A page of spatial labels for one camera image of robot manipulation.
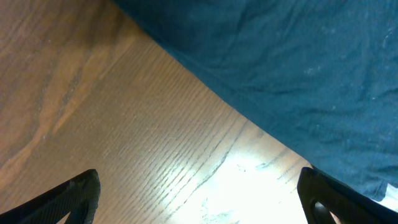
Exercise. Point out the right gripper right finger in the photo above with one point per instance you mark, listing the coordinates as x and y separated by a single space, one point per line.
323 199

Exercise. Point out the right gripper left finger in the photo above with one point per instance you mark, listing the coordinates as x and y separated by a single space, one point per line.
77 199

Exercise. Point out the dark blue garment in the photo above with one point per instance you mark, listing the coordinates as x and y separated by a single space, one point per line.
319 76

